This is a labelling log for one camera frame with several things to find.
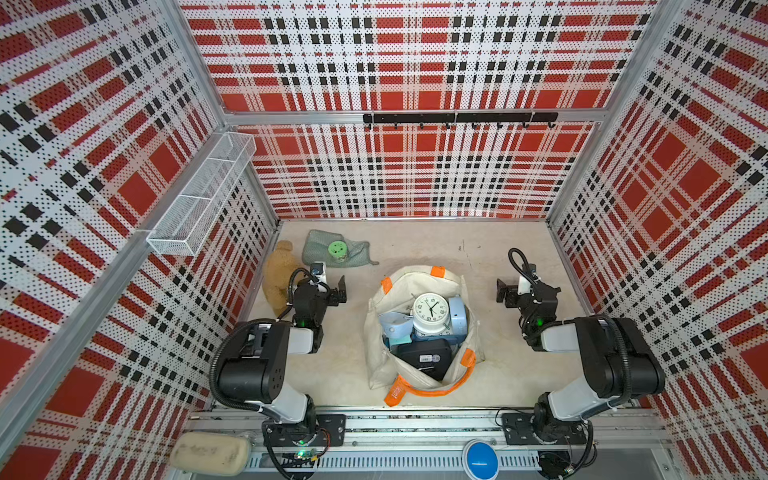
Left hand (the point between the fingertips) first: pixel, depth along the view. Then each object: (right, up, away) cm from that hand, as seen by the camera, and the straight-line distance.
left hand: (332, 275), depth 94 cm
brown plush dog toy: (-12, +4, -11) cm, 17 cm away
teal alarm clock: (+21, -12, -18) cm, 30 cm away
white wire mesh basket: (-45, +16, -3) cm, 48 cm away
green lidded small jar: (-1, +8, +12) cm, 15 cm away
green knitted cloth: (-11, +9, +19) cm, 23 cm away
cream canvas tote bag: (+21, -3, -14) cm, 25 cm away
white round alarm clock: (+30, -9, -14) cm, 35 cm away
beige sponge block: (-21, -38, -27) cm, 52 cm away
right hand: (+59, -1, 0) cm, 59 cm away
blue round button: (+41, -42, -24) cm, 63 cm away
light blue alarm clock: (+37, -8, -19) cm, 42 cm away
